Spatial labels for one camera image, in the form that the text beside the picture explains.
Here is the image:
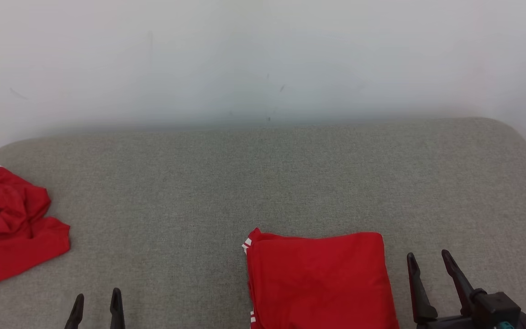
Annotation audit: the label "red shorts with white stripes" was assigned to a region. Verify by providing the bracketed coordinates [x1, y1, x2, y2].
[242, 228, 400, 329]
[0, 165, 71, 294]

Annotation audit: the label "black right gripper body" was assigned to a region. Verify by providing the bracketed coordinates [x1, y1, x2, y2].
[411, 314, 474, 329]

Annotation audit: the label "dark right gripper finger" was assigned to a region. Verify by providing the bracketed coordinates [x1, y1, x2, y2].
[406, 252, 438, 323]
[441, 249, 476, 317]

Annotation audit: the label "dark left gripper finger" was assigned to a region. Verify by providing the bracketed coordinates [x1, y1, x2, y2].
[64, 294, 85, 329]
[110, 288, 126, 329]

